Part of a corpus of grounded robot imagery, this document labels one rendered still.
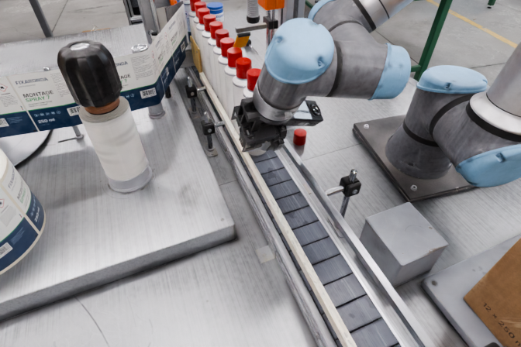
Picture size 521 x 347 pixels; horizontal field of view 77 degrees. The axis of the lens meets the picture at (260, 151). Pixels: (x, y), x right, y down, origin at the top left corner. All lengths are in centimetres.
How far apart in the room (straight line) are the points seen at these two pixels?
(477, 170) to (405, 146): 21
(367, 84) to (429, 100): 30
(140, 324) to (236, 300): 16
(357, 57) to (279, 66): 10
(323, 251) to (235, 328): 19
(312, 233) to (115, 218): 38
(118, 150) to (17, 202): 18
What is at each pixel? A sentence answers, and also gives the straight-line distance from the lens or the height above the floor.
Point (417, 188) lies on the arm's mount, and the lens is 81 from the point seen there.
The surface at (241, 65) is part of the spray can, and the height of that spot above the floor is 108.
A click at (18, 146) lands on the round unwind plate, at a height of 89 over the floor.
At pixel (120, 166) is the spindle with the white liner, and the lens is 69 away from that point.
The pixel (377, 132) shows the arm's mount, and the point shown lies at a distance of 92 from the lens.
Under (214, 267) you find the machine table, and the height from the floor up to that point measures 83.
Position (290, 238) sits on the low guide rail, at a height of 92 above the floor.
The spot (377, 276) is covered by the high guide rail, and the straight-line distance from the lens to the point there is 52.
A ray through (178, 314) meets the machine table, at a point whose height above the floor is 83.
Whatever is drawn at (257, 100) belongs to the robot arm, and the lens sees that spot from 50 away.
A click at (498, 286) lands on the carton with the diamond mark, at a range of 62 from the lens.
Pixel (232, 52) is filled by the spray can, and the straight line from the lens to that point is 73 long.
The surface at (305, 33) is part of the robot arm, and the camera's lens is 41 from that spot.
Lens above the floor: 140
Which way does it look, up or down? 43 degrees down
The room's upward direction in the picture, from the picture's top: straight up
